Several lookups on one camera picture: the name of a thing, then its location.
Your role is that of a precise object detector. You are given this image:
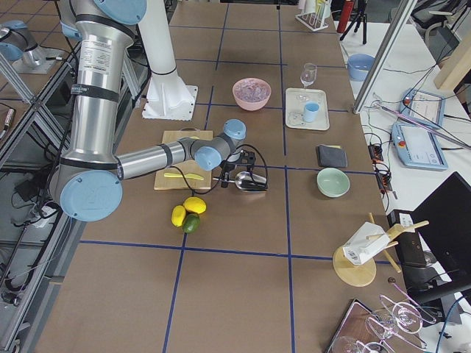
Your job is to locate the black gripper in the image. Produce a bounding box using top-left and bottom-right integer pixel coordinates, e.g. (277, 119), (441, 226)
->
(219, 149), (257, 188)

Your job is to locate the stainless steel ice scoop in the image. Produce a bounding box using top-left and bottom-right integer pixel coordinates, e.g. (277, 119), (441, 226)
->
(230, 171), (268, 192)

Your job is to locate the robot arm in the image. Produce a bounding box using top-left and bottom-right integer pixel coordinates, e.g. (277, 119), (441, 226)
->
(1, 20), (44, 68)
(49, 1), (246, 222)

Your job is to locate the pile of clear ice cubes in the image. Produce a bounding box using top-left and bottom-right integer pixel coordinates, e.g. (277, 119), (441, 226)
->
(235, 80), (269, 102)

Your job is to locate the light blue plastic cup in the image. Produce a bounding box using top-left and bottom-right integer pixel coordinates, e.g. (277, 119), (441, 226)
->
(302, 101), (319, 123)

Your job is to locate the yellow plastic knife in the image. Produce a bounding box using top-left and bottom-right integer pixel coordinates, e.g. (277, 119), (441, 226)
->
(163, 172), (205, 181)

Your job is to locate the whole yellow lemon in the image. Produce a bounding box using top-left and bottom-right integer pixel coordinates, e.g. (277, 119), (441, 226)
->
(183, 196), (207, 214)

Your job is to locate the pink bowl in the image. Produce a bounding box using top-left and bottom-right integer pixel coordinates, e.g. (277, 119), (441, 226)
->
(233, 78), (272, 111)

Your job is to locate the green lime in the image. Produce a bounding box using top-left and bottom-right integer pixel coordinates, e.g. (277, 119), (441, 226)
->
(182, 213), (200, 234)

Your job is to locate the wooden cutting board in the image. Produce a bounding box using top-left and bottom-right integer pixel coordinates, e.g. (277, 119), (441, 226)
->
(154, 130), (213, 191)

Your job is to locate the cream bear serving tray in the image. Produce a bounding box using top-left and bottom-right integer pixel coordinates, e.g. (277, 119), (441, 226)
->
(285, 88), (330, 131)

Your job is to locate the grey folded cloth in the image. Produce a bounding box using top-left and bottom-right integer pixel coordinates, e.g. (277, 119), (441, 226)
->
(316, 145), (348, 168)

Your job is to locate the green bowl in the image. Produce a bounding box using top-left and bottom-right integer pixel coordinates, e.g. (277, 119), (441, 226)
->
(316, 168), (350, 198)

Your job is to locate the clear wine glass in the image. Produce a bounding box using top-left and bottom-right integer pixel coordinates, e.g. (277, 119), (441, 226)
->
(297, 63), (318, 101)

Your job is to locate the white carton on stand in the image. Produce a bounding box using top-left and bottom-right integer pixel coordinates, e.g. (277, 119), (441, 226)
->
(342, 222), (390, 265)

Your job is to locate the wooden round stand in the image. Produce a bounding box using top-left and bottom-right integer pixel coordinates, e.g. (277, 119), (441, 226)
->
(333, 213), (429, 287)

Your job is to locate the blue bowl at edge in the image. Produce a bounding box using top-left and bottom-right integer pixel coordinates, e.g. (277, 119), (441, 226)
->
(347, 54), (375, 82)

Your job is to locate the lower teach pendant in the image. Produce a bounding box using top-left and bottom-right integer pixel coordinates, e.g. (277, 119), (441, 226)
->
(392, 123), (448, 171)

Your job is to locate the teach pendant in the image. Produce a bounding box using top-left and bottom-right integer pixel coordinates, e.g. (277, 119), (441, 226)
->
(392, 123), (448, 171)
(399, 89), (445, 129)

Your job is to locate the black tripod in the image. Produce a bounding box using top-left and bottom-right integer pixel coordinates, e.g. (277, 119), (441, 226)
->
(339, 0), (368, 45)

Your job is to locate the upper teach pendant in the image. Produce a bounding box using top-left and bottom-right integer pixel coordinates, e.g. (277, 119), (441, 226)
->
(399, 89), (445, 129)

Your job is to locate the hanging wine glasses rack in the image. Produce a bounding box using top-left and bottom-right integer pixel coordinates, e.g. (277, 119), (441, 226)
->
(326, 277), (437, 352)

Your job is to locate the wooden beam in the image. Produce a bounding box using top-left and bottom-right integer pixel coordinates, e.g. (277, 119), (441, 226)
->
(433, 20), (470, 90)

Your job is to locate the black braided cable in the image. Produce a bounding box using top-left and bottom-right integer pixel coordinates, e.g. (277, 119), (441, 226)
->
(169, 145), (269, 195)

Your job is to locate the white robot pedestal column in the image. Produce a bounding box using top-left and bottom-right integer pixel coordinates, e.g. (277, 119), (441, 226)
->
(138, 0), (198, 121)

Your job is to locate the white wire rack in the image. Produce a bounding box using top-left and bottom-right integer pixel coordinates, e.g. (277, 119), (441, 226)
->
(295, 0), (331, 32)

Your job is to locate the aluminium frame post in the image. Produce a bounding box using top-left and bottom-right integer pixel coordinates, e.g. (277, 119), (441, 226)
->
(353, 0), (417, 114)

